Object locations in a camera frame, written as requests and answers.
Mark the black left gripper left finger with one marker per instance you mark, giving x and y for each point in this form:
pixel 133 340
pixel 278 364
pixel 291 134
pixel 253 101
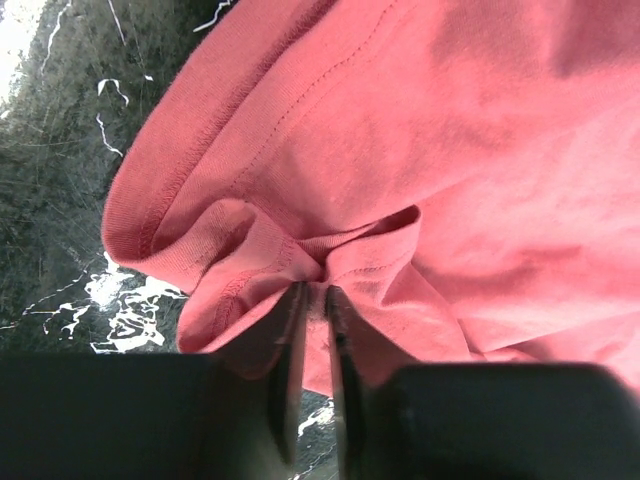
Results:
pixel 229 414

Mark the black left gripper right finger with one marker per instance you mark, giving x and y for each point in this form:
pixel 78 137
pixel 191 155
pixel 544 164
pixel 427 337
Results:
pixel 400 418

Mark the salmon pink t-shirt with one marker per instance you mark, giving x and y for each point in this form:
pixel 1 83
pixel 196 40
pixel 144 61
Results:
pixel 466 171

